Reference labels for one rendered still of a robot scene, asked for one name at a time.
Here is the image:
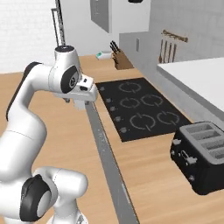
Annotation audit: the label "grey wall cupboard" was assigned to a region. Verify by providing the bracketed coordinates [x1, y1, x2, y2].
[89, 0, 112, 34]

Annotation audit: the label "black four-slot toaster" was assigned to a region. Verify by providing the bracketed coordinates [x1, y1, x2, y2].
[170, 121, 224, 196]

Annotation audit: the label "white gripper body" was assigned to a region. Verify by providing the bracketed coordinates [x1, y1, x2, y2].
[53, 84, 99, 104]

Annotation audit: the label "grey base cupboard fronts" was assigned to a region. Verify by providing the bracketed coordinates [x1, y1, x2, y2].
[84, 101, 140, 224]

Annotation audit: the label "black hob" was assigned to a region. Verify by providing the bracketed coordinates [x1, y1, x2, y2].
[95, 76, 193, 144]

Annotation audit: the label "white and teal kitchen scale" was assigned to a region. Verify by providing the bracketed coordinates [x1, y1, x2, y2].
[95, 50, 115, 61]

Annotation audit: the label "brown hanging wooden utensil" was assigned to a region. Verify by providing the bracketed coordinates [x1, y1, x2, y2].
[171, 43, 178, 63]
[163, 40, 169, 64]
[167, 41, 173, 64]
[157, 38, 164, 64]

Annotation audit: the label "white extractor hood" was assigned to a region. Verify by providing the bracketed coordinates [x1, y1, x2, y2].
[157, 56, 224, 121]

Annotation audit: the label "grey tall frame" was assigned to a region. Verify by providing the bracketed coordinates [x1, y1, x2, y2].
[51, 0, 67, 48]

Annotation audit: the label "brown wooden wall rail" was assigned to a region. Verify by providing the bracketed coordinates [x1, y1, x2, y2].
[161, 29, 189, 44]

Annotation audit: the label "brown wooden knife block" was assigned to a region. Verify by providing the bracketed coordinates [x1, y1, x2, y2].
[112, 50, 135, 71]

